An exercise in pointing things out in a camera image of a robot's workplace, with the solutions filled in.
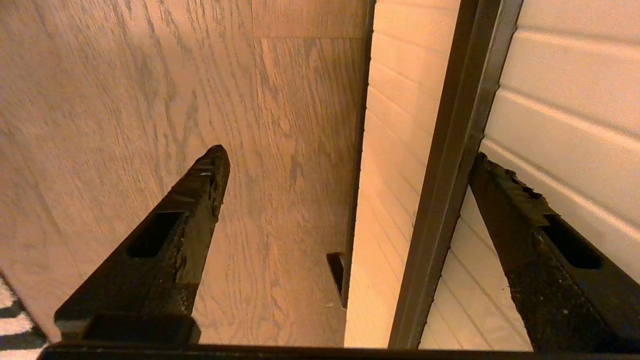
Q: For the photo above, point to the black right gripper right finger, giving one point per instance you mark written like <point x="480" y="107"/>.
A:
<point x="560" y="290"/>

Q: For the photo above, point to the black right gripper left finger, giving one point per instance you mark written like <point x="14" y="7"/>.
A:
<point x="165" y="260"/>

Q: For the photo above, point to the white fluted drawer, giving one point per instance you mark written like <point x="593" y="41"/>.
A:
<point x="565" y="100"/>

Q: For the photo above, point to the black and white zebra rug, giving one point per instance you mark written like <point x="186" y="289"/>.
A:
<point x="15" y="325"/>

